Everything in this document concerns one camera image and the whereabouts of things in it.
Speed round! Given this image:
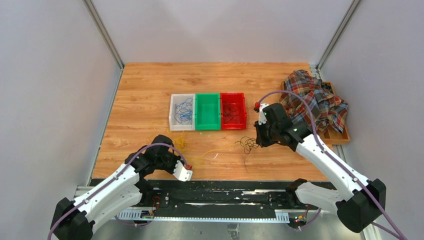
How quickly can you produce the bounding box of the brown cable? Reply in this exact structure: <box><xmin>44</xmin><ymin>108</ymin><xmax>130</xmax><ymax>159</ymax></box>
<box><xmin>222</xmin><ymin>101</ymin><xmax>261</xmax><ymax>155</ymax></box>

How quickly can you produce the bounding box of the yellow cable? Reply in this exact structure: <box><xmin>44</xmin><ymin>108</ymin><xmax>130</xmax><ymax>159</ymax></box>
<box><xmin>145</xmin><ymin>120</ymin><xmax>239</xmax><ymax>168</ymax></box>

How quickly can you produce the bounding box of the blue cable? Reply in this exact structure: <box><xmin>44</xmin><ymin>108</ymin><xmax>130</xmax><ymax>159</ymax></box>
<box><xmin>172</xmin><ymin>97</ymin><xmax>194</xmax><ymax>125</ymax></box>

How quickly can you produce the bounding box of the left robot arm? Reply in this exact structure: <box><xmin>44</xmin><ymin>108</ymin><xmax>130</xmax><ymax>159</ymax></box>
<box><xmin>47</xmin><ymin>134</ymin><xmax>193</xmax><ymax>240</ymax></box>

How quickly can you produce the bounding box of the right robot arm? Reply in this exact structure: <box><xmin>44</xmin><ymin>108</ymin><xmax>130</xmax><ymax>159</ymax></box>
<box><xmin>254</xmin><ymin>103</ymin><xmax>387</xmax><ymax>233</ymax></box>

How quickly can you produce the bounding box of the red plastic bin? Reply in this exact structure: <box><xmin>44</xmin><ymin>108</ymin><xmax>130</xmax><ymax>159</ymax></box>
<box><xmin>219</xmin><ymin>92</ymin><xmax>247</xmax><ymax>130</ymax></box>

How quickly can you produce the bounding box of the white plastic bin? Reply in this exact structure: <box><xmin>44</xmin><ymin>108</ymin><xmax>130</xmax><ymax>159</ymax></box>
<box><xmin>168</xmin><ymin>93</ymin><xmax>196</xmax><ymax>132</ymax></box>

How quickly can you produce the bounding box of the plaid cloth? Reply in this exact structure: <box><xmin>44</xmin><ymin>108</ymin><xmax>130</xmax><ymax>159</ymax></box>
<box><xmin>279</xmin><ymin>69</ymin><xmax>348</xmax><ymax>134</ymax></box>

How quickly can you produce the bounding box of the wooden tray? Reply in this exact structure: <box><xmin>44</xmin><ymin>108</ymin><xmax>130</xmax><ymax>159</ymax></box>
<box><xmin>295</xmin><ymin>81</ymin><xmax>351</xmax><ymax>145</ymax></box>

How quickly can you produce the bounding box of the green plastic bin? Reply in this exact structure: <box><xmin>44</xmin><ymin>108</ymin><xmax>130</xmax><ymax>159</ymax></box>
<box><xmin>194</xmin><ymin>93</ymin><xmax>221</xmax><ymax>131</ymax></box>

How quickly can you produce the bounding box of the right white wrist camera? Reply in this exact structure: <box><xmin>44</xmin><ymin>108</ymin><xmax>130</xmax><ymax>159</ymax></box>
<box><xmin>254</xmin><ymin>102</ymin><xmax>269</xmax><ymax>126</ymax></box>

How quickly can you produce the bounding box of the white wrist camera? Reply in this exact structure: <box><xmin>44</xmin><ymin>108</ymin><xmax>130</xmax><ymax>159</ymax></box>
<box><xmin>172</xmin><ymin>160</ymin><xmax>193</xmax><ymax>182</ymax></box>
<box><xmin>254</xmin><ymin>102</ymin><xmax>269</xmax><ymax>126</ymax></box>

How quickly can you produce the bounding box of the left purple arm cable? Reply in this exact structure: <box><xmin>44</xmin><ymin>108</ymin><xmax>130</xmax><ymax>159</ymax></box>
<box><xmin>47</xmin><ymin>142</ymin><xmax>193</xmax><ymax>240</ymax></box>

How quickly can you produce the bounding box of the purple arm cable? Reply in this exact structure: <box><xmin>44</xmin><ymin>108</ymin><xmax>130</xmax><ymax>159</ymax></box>
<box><xmin>47</xmin><ymin>142</ymin><xmax>193</xmax><ymax>240</ymax></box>
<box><xmin>253</xmin><ymin>90</ymin><xmax>408</xmax><ymax>240</ymax></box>

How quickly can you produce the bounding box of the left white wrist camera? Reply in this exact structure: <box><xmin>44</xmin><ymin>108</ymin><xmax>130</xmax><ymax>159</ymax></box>
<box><xmin>172</xmin><ymin>160</ymin><xmax>193</xmax><ymax>182</ymax></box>

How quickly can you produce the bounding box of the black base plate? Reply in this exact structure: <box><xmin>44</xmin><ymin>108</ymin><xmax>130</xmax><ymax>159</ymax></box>
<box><xmin>136</xmin><ymin>179</ymin><xmax>317</xmax><ymax>219</ymax></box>

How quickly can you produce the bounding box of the aluminium frame rail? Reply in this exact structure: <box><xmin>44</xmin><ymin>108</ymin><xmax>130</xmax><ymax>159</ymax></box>
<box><xmin>71</xmin><ymin>185</ymin><xmax>374</xmax><ymax>223</ymax></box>

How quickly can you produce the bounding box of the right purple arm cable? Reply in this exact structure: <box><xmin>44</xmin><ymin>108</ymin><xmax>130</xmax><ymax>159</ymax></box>
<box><xmin>253</xmin><ymin>90</ymin><xmax>408</xmax><ymax>240</ymax></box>

